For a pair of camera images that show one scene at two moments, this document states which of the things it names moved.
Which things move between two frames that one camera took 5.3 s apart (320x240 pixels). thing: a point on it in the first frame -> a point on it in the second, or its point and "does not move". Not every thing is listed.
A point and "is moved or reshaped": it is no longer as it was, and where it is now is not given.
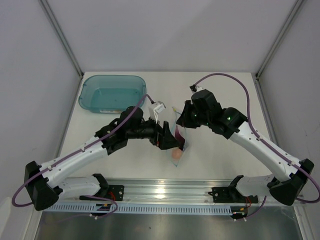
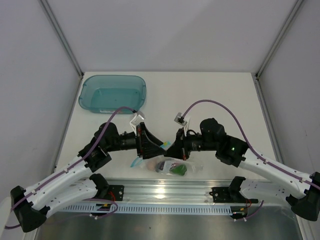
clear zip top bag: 177,160 is moved or reshaped
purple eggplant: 180,138 is moved or reshaped
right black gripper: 184,119 -> 179,149
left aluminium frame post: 62,36 does not move
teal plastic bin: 111,93 does not move
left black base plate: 116,192 does not move
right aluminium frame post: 280,35 does not move
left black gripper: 166,139 -> 151,146
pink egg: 176,153 is moved or reshaped
